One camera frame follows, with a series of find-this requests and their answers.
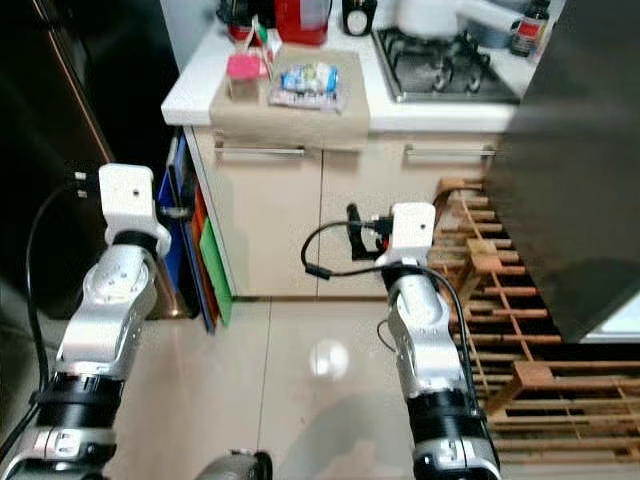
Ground tall black fridge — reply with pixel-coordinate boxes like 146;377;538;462
0;0;193;323

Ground green board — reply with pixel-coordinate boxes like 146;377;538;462
197;216;235;328

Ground red green white carton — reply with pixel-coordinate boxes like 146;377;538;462
247;19;282;77

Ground steel gas stove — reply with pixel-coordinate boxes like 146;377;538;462
371;26;522;105

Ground wooden wine rack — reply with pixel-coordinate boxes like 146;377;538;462
428;177;640;467

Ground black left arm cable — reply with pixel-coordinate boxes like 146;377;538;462
24;171;101;401

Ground small grey fridge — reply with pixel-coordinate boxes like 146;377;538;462
493;0;640;347

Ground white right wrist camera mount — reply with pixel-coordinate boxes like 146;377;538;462
376;202;439;267

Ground beige counter mat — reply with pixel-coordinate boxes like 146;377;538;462
207;47;374;142

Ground dark sauce bottle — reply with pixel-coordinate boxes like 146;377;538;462
507;0;552;59

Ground beige kitchen cabinet white counter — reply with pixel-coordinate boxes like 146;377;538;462
160;0;556;301

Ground black white speaker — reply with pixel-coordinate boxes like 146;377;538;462
339;0;380;39

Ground black counter appliance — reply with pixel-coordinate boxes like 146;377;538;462
217;0;272;28

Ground clear container pink lid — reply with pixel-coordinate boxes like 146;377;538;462
224;51;267;102

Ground red board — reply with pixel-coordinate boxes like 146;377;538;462
189;184;212;306

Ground white pot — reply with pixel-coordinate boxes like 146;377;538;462
394;0;467;40

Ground red kettle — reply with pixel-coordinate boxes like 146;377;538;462
272;0;334;47

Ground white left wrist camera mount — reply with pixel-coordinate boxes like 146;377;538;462
96;162;174;253

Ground silver cabinet handle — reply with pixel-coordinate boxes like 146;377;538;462
214;142;307;161
404;143;498;163

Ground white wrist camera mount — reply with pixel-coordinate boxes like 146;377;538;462
96;162;174;253
376;202;439;267

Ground blue board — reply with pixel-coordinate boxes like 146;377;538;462
156;129;209;333

